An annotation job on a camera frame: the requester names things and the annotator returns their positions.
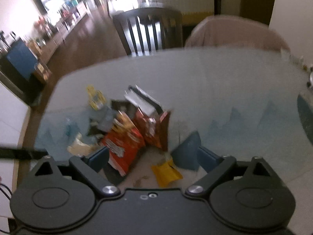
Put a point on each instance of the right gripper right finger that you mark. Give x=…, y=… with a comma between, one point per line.
x=219, y=170

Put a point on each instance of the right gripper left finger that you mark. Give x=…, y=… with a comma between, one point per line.
x=86, y=169

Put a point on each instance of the beige paper snack bag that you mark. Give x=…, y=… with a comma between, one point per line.
x=78, y=148

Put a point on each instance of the dark red snack bag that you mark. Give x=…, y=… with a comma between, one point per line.
x=153, y=129

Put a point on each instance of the red chip bag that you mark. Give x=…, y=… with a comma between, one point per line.
x=124, y=142

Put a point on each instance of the grey snack pouch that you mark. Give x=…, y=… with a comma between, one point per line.
x=103, y=119

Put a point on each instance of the yellow minion snack packet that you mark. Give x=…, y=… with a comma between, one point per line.
x=96, y=98

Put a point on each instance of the blue box on floor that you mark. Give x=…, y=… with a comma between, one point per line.
x=18, y=64

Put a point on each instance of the long tv cabinet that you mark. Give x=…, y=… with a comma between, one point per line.
x=45, y=52

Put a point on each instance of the dark wooden chair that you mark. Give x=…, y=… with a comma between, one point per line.
x=146, y=30

